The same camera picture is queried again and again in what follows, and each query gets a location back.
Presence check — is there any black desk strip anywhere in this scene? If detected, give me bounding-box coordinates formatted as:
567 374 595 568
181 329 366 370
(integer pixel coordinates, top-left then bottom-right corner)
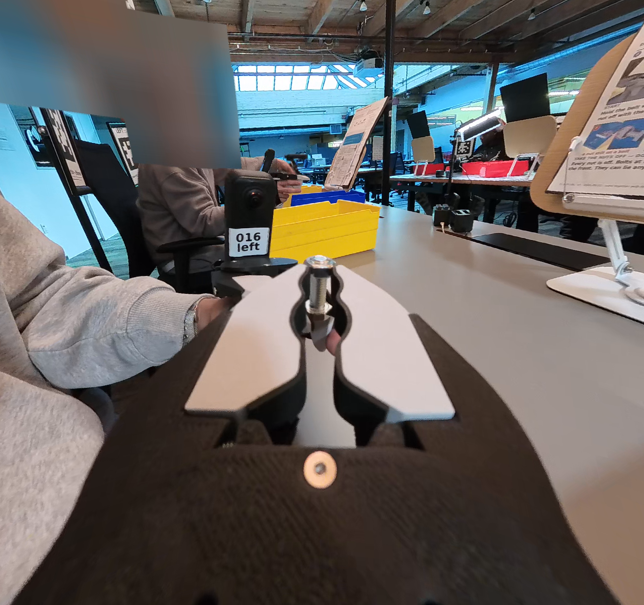
470 232 610 273

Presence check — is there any printed instruction sheet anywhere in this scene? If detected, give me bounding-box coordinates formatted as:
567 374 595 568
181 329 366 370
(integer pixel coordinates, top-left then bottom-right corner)
546 37 644 197

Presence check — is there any background wooden desk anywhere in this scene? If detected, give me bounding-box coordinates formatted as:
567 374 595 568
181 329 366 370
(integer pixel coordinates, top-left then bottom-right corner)
390 173 536 214

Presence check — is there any wide wooden board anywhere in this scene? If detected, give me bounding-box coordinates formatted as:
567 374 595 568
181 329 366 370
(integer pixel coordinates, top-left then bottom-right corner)
503 115 558 159

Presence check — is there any wooden instruction board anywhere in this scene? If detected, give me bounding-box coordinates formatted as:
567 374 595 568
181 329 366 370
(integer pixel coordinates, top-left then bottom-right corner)
530 32 644 224

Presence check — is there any large red plastic tray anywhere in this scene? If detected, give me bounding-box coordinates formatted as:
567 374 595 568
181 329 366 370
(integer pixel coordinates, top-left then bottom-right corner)
460 160 531 177

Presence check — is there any yellow plastic storage bin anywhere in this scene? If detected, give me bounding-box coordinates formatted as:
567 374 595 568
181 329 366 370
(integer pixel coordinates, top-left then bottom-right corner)
269 199 381 265
282 184 325 209

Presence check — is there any large black panel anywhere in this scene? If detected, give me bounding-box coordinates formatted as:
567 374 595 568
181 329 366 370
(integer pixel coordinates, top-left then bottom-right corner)
499 72 550 123

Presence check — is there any grey desk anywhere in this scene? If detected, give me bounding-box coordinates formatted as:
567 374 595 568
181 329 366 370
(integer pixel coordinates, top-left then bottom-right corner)
269 205 644 605

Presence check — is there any brown cardboard instruction board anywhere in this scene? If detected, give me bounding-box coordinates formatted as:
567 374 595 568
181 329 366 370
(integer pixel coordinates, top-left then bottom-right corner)
324 96 391 191

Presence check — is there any person's left forearm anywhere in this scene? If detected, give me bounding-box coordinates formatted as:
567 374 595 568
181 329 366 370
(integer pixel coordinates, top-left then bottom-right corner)
10 253 199 389

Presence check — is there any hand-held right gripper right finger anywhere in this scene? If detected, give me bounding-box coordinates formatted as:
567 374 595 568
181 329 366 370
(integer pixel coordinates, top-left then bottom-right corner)
333 264 457 425

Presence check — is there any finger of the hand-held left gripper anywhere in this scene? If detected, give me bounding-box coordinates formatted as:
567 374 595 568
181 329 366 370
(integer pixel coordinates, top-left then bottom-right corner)
304 312 334 353
233 266 297 297

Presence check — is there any black office chair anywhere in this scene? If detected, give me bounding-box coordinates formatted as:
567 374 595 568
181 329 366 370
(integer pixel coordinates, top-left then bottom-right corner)
75 140 224 294

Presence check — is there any person's grey sweatshirt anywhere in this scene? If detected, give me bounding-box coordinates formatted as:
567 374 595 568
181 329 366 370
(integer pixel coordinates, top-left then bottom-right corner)
0 190 116 605

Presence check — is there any blue plastic storage bin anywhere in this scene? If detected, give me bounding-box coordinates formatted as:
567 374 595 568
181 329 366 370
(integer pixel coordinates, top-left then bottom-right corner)
290 189 367 208

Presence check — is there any black marker board easel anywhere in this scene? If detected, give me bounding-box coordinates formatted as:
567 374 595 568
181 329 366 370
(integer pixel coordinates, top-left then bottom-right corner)
30 107 114 276

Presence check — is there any white board stand base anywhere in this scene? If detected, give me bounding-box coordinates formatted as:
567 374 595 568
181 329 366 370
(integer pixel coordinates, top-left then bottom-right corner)
546 218 644 324

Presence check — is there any black white marker board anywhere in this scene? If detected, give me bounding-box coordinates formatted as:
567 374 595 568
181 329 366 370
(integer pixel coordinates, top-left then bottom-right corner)
107 121 140 186

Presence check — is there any steel hex bolt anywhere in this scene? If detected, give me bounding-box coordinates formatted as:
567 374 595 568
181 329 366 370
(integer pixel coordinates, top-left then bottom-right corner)
303 255 337 310

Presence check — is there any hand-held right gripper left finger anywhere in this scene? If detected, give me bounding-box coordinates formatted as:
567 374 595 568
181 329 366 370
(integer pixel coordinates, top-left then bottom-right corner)
184 265 308 422

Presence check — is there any white bar desk lamp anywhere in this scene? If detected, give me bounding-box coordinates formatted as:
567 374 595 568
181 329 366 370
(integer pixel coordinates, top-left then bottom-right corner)
454 115 505 142

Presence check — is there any person's left hand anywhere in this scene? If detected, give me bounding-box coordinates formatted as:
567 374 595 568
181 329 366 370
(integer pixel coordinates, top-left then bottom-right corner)
196 296 345 356

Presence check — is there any silver wrist bracelet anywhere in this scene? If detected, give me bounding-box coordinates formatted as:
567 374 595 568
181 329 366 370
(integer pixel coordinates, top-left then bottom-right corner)
182 297 199 347

